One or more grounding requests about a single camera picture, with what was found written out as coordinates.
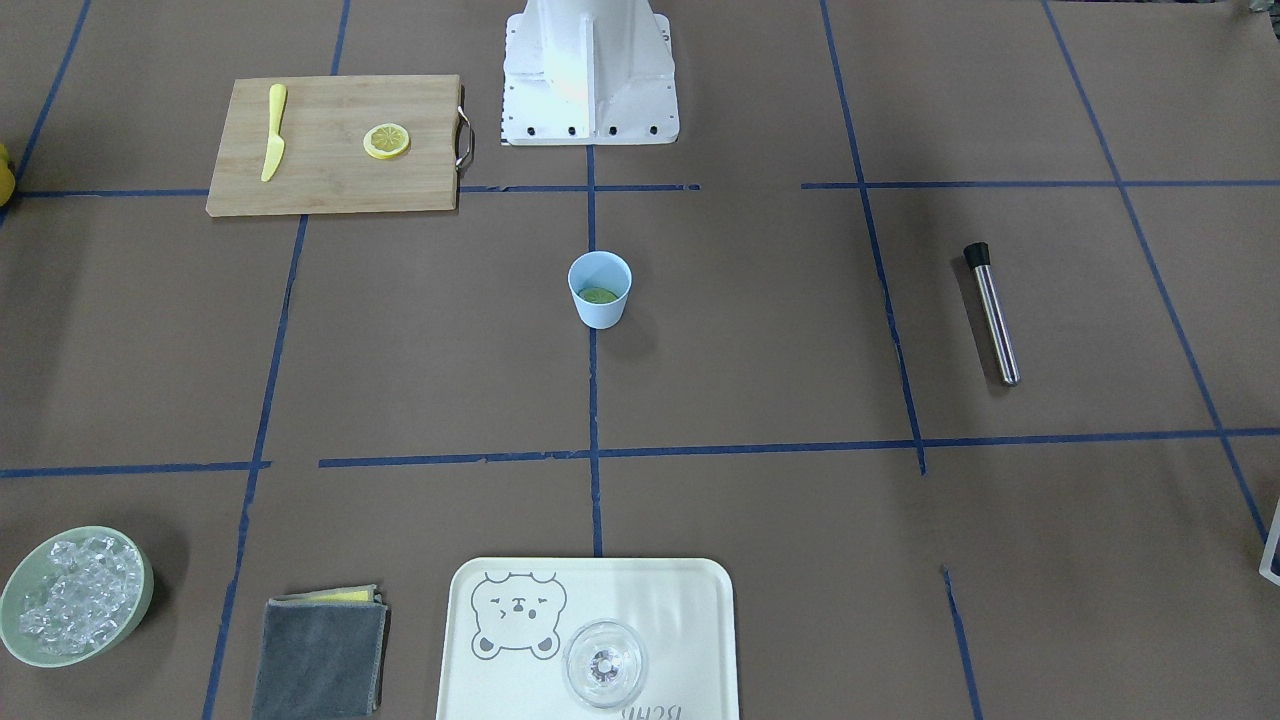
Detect green lime slice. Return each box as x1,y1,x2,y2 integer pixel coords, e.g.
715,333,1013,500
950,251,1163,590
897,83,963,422
577,287,620,305

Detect yellow lemon slice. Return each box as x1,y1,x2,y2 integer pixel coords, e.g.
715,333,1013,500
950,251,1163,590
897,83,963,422
362,123,411,160

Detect steel muddler with black tip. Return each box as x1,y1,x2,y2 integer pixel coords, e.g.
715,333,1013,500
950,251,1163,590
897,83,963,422
963,242,1021,387

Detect light blue plastic cup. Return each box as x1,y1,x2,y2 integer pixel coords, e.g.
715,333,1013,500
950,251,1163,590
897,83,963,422
567,251,634,331

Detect whole yellow lemon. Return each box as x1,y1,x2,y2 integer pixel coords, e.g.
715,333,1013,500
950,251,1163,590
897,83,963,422
0,143,17,209

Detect cream bear serving tray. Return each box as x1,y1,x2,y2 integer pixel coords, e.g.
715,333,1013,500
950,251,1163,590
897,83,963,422
436,557,741,719

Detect clear wine glass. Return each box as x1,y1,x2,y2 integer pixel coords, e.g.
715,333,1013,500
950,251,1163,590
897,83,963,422
564,619,649,711

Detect bamboo cutting board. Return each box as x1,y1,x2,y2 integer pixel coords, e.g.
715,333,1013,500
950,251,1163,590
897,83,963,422
206,76,470,218

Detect grey and yellow folded cloth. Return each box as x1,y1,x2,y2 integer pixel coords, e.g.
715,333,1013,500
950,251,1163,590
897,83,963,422
251,584,388,719

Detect yellow plastic knife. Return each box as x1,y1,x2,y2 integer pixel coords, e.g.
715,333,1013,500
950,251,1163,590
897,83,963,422
260,83,288,183

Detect green bowl of ice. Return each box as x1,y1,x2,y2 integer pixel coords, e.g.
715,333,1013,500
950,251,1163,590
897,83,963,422
3,527,155,667

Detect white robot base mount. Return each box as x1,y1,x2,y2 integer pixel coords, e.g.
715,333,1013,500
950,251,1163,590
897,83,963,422
500,1,681,146

